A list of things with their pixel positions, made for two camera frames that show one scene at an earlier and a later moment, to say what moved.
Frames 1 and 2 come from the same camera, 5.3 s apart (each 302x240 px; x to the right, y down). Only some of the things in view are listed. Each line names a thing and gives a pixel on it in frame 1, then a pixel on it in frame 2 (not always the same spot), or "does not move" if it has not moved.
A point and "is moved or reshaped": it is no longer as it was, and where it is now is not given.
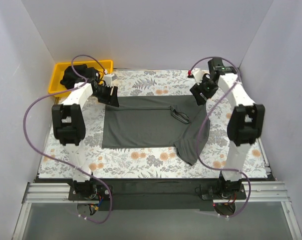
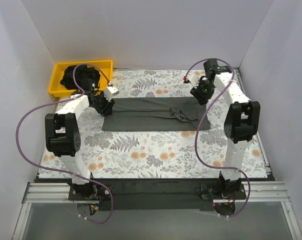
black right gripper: (202, 90) does not move
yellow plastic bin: (60, 68) does not move
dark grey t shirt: (157, 121) is moved or reshaped
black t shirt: (70, 79) does not move
